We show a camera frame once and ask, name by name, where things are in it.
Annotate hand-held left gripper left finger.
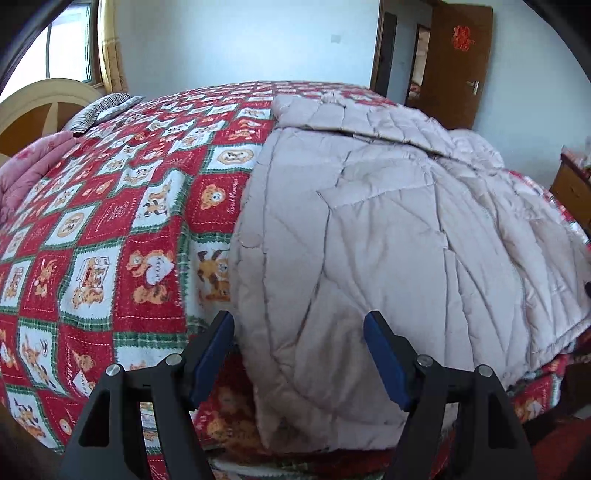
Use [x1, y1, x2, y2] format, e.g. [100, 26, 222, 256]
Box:
[58, 310, 236, 480]

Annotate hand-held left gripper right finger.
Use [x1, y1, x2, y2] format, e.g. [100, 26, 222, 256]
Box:
[362, 310, 539, 480]

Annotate beige quilted down jacket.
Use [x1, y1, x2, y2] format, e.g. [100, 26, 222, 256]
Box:
[228, 91, 591, 455]

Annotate red printed blanket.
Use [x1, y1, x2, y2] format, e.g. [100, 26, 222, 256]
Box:
[0, 80, 591, 480]

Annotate wooden dresser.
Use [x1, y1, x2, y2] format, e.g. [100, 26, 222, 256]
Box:
[549, 152, 591, 222]

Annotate pink folded quilt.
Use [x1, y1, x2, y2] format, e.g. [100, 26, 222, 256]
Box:
[0, 134, 79, 223]

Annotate striped grey pillow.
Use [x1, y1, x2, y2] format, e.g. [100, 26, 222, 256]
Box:
[62, 92, 145, 137]

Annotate brown wooden door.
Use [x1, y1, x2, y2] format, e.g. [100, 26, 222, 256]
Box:
[418, 4, 494, 130]

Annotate clutter on dresser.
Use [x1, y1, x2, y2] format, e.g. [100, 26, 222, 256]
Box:
[561, 141, 591, 172]

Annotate cream wooden headboard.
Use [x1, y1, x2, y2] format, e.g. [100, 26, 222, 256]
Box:
[0, 78, 105, 158]

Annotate yellow curtain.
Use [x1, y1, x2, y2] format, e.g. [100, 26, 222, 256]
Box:
[97, 0, 127, 95]

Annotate red paper door decoration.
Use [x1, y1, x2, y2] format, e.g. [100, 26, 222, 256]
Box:
[452, 25, 476, 51]

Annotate window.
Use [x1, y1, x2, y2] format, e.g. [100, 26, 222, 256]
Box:
[0, 0, 105, 95]

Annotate brown door frame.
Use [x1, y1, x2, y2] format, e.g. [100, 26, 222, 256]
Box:
[369, 0, 435, 100]

